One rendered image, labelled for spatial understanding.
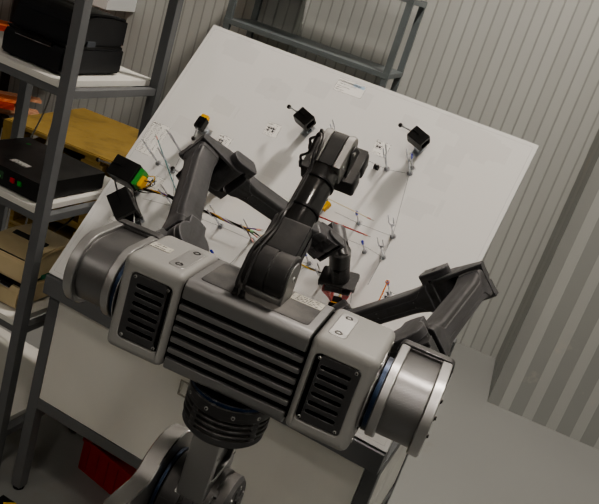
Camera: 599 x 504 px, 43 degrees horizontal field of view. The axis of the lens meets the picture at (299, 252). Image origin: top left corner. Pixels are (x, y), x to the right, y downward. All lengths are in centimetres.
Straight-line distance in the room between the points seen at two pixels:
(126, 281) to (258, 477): 132
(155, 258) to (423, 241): 127
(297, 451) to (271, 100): 112
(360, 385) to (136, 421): 155
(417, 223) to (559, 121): 270
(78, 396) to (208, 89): 110
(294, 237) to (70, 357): 160
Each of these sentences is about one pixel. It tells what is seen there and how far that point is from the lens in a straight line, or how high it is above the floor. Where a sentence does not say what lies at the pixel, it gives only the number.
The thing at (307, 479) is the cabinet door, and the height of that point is 65.
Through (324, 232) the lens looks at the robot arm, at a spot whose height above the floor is 138.
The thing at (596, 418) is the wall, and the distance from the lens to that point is 468.
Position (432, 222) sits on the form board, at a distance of 229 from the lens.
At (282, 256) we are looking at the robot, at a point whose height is 159.
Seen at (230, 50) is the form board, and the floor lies 163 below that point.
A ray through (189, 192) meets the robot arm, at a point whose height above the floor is 151.
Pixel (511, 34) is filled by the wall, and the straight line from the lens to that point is 488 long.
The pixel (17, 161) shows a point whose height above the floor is 113.
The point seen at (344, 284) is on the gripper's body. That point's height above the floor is 123.
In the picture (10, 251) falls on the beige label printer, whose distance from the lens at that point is 272.
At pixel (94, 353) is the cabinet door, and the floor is 67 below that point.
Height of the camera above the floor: 197
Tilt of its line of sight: 20 degrees down
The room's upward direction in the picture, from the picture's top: 18 degrees clockwise
